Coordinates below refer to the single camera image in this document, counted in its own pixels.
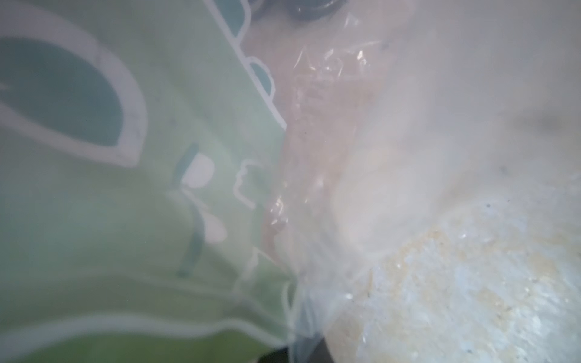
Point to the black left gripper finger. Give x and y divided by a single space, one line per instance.
307 350

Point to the clear zip-top bag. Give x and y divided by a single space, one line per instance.
211 181

